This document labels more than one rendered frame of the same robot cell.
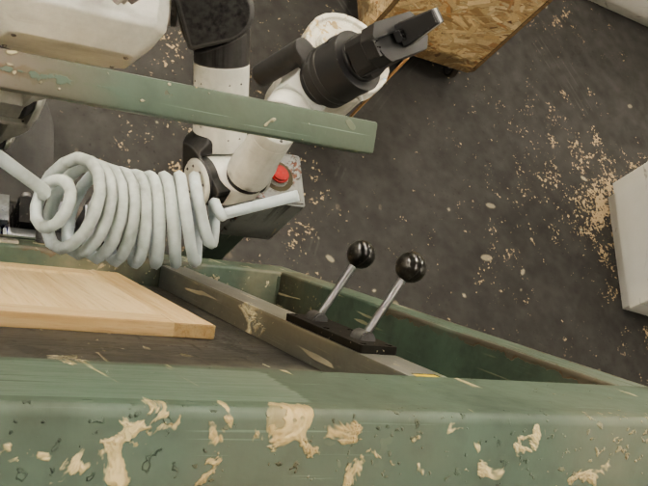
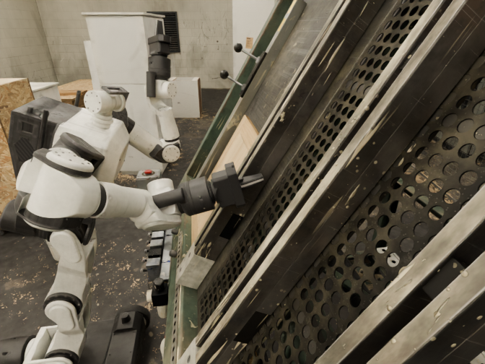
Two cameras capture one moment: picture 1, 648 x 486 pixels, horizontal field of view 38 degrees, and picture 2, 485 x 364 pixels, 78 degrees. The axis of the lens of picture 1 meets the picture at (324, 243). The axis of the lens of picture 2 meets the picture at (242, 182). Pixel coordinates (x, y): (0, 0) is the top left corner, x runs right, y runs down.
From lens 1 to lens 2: 1.20 m
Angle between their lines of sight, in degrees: 44
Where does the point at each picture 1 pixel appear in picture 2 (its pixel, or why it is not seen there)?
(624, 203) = (127, 167)
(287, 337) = (248, 97)
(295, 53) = (153, 73)
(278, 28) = (22, 258)
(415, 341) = (234, 98)
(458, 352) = (244, 77)
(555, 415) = not seen: outside the picture
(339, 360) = (265, 65)
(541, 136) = not seen: hidden behind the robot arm
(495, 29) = not seen: hidden behind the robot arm
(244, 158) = (171, 126)
